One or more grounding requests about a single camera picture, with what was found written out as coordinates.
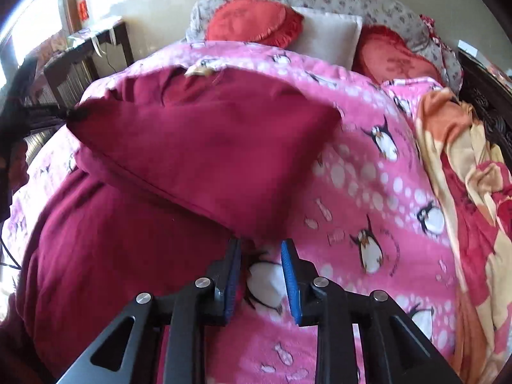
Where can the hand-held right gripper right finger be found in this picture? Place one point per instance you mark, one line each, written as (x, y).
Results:
(290, 284)

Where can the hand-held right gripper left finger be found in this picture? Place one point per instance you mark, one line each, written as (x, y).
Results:
(234, 284)

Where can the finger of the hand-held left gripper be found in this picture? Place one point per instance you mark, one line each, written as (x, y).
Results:
(48, 112)

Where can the maroon garment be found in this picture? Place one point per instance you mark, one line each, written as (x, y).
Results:
(200, 148)

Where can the dark slatted wooden panel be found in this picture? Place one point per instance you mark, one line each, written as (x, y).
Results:
(68, 84)

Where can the window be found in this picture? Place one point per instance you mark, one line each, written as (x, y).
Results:
(36, 20)

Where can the white paper bag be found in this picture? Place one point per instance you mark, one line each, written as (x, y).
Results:
(92, 34)

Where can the dark wooden desk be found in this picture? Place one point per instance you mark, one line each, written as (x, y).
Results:
(122, 44)

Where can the red paper sign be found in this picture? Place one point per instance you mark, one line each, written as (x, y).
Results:
(83, 10)

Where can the pink penguin print blanket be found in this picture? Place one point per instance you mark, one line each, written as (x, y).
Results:
(360, 192)

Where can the small floral pillow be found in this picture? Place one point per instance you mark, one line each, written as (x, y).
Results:
(200, 16)

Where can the orange floral blanket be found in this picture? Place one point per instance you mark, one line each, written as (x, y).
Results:
(472, 192)

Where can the red heart-shaped pillow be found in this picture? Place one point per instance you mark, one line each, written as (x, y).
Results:
(248, 20)
(392, 56)

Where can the white pillow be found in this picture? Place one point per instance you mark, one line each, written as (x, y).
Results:
(328, 34)

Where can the dark carved wooden cabinet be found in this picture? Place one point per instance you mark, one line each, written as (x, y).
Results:
(488, 96)

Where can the red patterned cloth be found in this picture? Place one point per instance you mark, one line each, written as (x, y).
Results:
(431, 24)

